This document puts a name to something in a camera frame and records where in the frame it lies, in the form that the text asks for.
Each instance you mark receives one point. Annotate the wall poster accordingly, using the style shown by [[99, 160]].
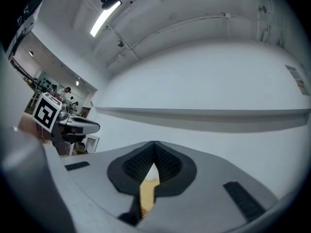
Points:
[[297, 80]]

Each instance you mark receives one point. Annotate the ceiling conduit pipe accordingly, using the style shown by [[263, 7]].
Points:
[[170, 28]]

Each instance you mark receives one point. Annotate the long ceiling light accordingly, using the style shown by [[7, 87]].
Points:
[[104, 18]]

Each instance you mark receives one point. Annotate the white side table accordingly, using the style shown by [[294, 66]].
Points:
[[91, 143]]

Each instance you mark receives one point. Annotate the round ceiling sensor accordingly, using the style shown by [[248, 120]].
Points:
[[120, 43]]

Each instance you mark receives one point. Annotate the person's black shirt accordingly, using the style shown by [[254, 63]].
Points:
[[19, 11]]

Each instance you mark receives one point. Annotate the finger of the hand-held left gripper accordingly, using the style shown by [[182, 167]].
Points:
[[85, 120], [90, 128]]

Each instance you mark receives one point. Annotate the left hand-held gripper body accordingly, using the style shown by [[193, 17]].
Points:
[[46, 111]]

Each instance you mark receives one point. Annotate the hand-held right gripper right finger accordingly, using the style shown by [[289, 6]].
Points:
[[209, 190]]

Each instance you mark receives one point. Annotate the person's left forearm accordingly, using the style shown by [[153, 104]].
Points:
[[29, 127]]

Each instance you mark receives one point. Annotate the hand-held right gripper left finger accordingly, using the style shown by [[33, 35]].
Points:
[[97, 178]]

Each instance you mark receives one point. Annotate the wooden table with black pedestal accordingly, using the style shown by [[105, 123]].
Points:
[[147, 193]]

